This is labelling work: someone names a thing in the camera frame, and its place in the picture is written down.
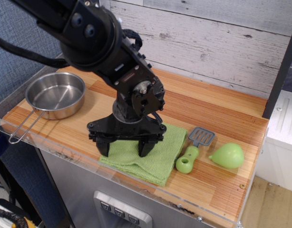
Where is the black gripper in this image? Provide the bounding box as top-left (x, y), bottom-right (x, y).
top-left (87, 101), bottom-right (166, 157)

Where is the green cloth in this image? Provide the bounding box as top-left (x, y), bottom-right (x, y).
top-left (99, 123), bottom-right (187, 186)

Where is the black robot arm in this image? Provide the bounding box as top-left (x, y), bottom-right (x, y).
top-left (16, 0), bottom-right (166, 157)

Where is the green grey toy spatula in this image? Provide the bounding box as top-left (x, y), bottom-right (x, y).
top-left (175, 127), bottom-right (215, 174)

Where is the silver button control panel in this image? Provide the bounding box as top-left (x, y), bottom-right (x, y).
top-left (93, 190), bottom-right (153, 228)

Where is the green toy pear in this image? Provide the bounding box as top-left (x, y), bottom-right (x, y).
top-left (208, 143), bottom-right (244, 169)

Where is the yellow object at bottom left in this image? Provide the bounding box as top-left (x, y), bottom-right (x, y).
top-left (11, 218), bottom-right (38, 228)

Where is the clear acrylic table guard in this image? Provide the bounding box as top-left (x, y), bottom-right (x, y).
top-left (0, 67), bottom-right (268, 228)

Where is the white side cabinet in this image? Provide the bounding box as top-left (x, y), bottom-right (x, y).
top-left (255, 90), bottom-right (292, 191)

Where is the steel pan with wire handle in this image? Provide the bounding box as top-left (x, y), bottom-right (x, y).
top-left (9, 72), bottom-right (86, 144)

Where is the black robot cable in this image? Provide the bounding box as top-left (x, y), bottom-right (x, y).
top-left (0, 34), bottom-right (70, 69)

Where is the dark right shelf post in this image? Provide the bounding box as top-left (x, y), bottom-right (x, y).
top-left (262, 36), bottom-right (292, 119)

